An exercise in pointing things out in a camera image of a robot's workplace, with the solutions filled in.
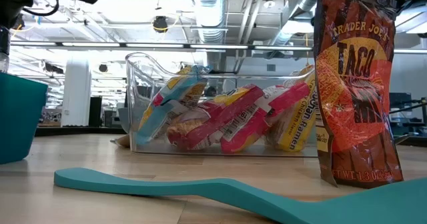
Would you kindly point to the silver ventilation duct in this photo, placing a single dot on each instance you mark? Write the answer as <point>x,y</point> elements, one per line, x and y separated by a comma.
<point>210,14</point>
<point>300,7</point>

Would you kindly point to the black-lid spice jar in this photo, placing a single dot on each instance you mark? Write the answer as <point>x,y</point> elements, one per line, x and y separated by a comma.
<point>3,44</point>

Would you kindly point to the blue bowl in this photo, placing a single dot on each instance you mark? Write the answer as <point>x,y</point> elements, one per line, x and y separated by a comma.
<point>122,120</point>

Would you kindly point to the black cabinet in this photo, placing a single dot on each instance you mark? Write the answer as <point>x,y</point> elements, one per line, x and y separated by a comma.
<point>95,112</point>

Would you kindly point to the blue ramen packet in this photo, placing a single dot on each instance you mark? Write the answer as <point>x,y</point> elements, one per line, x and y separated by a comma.
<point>173,94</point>

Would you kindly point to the dark background monitor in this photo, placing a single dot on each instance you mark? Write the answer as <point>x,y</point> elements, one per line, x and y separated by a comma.
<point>400,101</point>

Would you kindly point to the black ceiling-mounted device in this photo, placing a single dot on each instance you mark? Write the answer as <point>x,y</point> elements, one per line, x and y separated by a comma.
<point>160,24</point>

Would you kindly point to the white bottle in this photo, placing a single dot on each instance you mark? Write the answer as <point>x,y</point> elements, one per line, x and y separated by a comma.
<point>395,116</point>

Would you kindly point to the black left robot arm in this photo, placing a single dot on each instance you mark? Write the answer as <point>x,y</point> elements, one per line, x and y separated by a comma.
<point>16,0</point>

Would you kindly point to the teal flat lid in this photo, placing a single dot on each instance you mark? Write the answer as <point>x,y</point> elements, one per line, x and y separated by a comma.
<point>233,190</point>

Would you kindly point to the red Maruchan ramen packet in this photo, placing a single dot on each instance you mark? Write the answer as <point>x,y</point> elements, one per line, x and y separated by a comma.
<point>253,127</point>
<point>213,120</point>

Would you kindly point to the clear plastic bin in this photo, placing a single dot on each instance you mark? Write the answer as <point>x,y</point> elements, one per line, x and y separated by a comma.
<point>140,84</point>

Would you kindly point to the yellow chicken ramen packet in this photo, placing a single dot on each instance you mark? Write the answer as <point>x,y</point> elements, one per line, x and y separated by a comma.
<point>297,127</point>

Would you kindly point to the Trader Joe's taco seasoning packet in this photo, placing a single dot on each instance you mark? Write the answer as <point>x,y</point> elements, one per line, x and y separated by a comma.
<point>357,84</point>

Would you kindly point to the person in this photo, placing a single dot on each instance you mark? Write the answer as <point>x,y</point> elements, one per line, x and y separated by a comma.
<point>211,91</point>

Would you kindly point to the teal rectangular tray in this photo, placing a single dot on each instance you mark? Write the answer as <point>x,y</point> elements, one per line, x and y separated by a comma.
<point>21,117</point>

